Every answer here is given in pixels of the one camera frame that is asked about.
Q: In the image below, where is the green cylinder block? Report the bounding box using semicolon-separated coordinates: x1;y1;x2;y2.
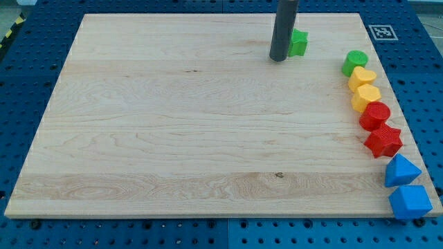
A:
341;50;369;77

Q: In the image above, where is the blue cube block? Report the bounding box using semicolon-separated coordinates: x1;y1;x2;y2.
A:
388;185;433;219

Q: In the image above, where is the green star block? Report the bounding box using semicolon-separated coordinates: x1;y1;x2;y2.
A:
288;28;309;57

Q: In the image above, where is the wooden board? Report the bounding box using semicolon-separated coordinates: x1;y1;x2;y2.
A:
3;12;443;220

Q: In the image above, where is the red cylinder block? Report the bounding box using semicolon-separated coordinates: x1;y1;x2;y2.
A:
359;102;391;131

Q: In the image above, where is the yellow heart block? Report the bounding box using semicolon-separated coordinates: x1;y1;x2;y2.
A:
348;66;377;92

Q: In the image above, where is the white fiducial marker tag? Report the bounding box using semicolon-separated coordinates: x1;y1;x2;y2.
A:
369;24;398;41

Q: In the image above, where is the red star block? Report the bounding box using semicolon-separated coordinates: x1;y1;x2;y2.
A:
364;124;403;158

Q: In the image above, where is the blue triangle block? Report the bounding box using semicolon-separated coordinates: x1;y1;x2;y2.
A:
385;154;422;187

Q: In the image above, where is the yellow hexagon block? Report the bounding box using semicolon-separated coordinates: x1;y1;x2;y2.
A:
351;84;381;113

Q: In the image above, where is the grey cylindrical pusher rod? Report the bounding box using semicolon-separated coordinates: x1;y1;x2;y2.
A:
269;0;300;62

